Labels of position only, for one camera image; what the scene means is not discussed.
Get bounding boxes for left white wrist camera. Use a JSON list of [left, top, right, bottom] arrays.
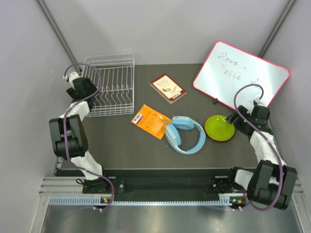
[[63, 72, 80, 84]]

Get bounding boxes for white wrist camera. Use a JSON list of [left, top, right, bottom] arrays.
[[253, 98, 266, 107], [63, 72, 80, 84]]

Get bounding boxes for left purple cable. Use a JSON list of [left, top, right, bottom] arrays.
[[62, 63, 115, 212]]

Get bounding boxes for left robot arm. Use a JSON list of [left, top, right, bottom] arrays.
[[49, 72, 110, 194]]

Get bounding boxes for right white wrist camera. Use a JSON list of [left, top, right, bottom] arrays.
[[253, 98, 266, 107]]

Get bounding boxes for pink framed whiteboard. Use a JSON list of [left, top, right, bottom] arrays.
[[193, 41, 290, 110]]

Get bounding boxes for purple cable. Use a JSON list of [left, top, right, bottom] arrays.
[[62, 63, 115, 212], [233, 83, 285, 212]]

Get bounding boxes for lime green plate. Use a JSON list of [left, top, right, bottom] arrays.
[[204, 115, 235, 135]]

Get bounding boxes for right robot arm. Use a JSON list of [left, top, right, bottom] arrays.
[[226, 104, 297, 210]]

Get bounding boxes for orange book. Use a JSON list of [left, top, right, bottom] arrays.
[[131, 104, 172, 140]]

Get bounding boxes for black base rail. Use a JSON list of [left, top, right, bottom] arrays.
[[82, 169, 234, 201]]

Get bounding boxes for white wire dish rack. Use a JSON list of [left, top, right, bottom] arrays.
[[82, 52, 135, 117]]

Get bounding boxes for red and cream book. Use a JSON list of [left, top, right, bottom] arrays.
[[150, 74, 187, 104]]

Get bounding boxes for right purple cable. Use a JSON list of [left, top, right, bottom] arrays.
[[233, 83, 285, 212]]

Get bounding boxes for light blue headphones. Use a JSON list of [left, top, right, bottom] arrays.
[[165, 116, 206, 155]]

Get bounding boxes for orange plate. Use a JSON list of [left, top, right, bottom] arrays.
[[207, 134, 234, 143]]

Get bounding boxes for grey slotted cable duct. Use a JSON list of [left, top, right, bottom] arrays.
[[49, 194, 243, 206]]

